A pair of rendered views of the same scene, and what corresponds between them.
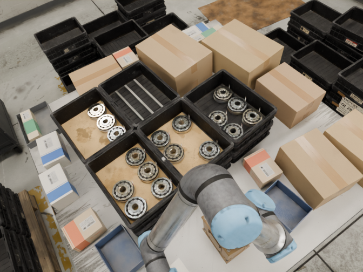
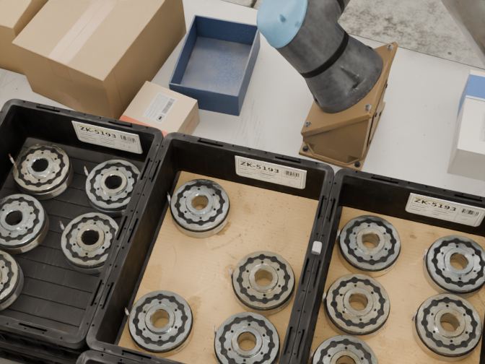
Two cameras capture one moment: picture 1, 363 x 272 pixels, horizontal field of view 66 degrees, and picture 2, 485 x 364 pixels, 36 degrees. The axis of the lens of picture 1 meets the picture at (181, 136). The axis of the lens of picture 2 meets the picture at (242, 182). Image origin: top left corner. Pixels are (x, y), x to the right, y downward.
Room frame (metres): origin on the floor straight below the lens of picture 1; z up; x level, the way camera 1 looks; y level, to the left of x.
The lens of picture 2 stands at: (1.04, 0.40, 1.98)
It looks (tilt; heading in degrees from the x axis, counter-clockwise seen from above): 59 degrees down; 228
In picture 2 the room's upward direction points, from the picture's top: 3 degrees counter-clockwise
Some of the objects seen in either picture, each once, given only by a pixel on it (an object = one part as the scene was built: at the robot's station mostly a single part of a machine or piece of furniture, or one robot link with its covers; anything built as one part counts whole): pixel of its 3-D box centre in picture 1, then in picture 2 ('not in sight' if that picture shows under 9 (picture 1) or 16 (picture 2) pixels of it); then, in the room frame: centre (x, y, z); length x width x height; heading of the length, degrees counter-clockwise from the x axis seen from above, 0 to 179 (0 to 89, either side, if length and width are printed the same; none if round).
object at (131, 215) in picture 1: (135, 207); (457, 263); (0.45, 0.26, 0.86); 0.10 x 0.10 x 0.01
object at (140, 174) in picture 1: (147, 170); (357, 302); (0.62, 0.19, 0.86); 0.10 x 0.10 x 0.01
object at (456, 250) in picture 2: (135, 206); (458, 261); (0.45, 0.26, 0.86); 0.05 x 0.05 x 0.01
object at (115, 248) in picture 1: (120, 252); not in sight; (0.29, 0.36, 0.74); 0.20 x 0.15 x 0.07; 31
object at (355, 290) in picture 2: (147, 170); (358, 302); (0.62, 0.19, 0.86); 0.05 x 0.05 x 0.01
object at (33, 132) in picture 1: (31, 126); not in sight; (1.12, 0.90, 0.73); 0.24 x 0.06 x 0.06; 23
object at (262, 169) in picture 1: (261, 168); (154, 129); (0.58, -0.38, 0.74); 0.16 x 0.12 x 0.07; 20
